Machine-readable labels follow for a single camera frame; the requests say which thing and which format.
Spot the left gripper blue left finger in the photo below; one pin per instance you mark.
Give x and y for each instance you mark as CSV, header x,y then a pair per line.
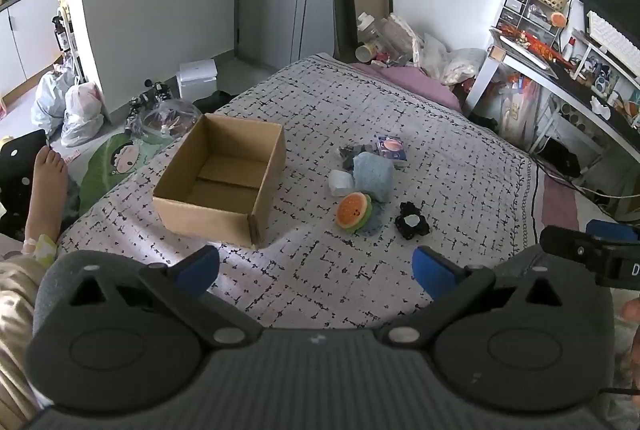
x,y
183,291

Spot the paper cup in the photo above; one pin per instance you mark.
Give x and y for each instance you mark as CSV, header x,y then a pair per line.
x,y
368,52

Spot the white plastic trash bag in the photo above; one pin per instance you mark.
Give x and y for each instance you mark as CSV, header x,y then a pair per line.
x,y
83,116

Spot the green cartoon cushion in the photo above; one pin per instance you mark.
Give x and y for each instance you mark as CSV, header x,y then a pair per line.
x,y
113,162

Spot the white desk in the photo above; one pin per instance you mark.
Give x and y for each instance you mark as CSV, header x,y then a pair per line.
x,y
557,81

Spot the white appliance box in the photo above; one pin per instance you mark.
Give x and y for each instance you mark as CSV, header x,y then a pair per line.
x,y
197,80

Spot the dark grey bagged cloth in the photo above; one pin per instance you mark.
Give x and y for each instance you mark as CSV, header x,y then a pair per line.
x,y
347,153

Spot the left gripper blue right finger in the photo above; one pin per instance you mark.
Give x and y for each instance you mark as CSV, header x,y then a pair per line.
x,y
452,289

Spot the blue knitted cloth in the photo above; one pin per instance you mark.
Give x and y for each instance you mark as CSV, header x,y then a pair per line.
x,y
374,223

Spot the black polka dot bag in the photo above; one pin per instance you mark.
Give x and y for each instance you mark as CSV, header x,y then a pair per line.
x,y
17,163

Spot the blue tissue pack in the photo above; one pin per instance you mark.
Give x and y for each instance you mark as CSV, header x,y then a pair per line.
x,y
391,148

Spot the clear plastic bag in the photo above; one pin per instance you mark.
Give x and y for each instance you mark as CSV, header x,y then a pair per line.
x,y
163,122

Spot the white crumpled bags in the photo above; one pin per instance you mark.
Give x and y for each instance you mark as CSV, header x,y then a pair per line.
x,y
432,56

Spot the white soft block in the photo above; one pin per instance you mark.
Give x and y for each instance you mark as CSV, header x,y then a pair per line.
x,y
340,183

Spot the pink pillow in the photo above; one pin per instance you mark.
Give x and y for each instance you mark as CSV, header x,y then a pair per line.
x,y
415,81

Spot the drawer organiser on desk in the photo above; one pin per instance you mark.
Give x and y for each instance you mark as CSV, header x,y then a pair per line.
x,y
534,17

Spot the bare foot and leg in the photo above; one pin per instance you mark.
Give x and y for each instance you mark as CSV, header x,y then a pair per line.
x,y
47,202

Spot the white keyboard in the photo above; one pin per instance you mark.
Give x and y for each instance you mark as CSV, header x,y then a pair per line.
x,y
615,42

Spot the clear plastic bottle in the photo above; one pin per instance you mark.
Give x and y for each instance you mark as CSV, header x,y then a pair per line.
x,y
367,27

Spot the black scrunchie with white centre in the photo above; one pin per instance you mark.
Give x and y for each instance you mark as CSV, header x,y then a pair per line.
x,y
410,223

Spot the brown cardboard box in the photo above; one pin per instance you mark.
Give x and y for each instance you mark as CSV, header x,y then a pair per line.
x,y
220,183

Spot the patterned grey bed cover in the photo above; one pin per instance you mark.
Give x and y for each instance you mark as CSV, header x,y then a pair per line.
x,y
478,194

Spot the grey fluffy plush slipper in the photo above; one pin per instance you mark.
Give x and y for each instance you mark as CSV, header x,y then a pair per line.
x,y
374,175

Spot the burger plush toy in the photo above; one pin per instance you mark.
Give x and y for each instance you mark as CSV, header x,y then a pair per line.
x,y
353,212

